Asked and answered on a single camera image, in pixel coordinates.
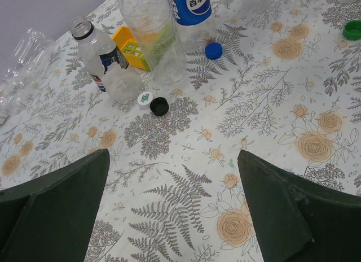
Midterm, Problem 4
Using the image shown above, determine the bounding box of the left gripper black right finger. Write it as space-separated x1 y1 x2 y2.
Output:
237 150 360 261

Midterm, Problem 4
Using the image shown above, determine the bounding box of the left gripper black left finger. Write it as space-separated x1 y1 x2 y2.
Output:
1 149 110 261

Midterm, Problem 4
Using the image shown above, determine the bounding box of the white cap green print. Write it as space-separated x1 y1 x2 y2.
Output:
137 91 153 108

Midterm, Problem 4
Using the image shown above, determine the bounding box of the clear bottle black cap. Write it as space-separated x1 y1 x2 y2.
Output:
69 16 143 103

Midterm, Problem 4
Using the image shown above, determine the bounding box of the clear bottle white cap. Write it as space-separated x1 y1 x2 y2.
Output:
117 0 186 85

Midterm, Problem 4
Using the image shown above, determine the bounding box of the clear bottle blue label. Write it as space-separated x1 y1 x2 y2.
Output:
168 0 216 53

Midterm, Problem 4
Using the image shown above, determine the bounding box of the crushed clear bottle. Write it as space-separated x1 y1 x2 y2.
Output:
1 28 56 124

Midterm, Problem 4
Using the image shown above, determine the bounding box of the green bottle cap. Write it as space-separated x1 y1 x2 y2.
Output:
342 20 361 41

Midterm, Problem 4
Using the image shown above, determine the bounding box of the floral tablecloth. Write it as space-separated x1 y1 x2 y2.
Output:
1 0 360 261

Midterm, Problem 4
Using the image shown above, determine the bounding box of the yellow green toy basket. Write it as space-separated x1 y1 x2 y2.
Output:
112 26 151 71

